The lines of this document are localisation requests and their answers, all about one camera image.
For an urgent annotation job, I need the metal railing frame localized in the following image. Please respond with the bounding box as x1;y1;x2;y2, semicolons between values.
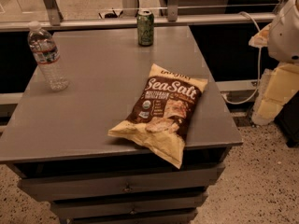
0;0;288;32

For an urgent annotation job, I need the clear plastic water bottle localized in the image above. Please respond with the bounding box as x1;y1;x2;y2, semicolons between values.
27;21;69;91

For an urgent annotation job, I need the brown sea salt chip bag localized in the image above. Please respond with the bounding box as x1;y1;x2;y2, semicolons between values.
108;64;207;168

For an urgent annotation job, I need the white cable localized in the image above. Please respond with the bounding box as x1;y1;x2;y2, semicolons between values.
222;11;263;105

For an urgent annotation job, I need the grey drawer cabinet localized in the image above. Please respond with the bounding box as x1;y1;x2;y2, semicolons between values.
0;27;242;224

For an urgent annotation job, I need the green soda can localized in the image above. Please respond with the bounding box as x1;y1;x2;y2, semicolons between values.
136;9;154;46

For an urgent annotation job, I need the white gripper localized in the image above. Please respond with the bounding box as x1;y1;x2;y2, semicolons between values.
249;0;299;125

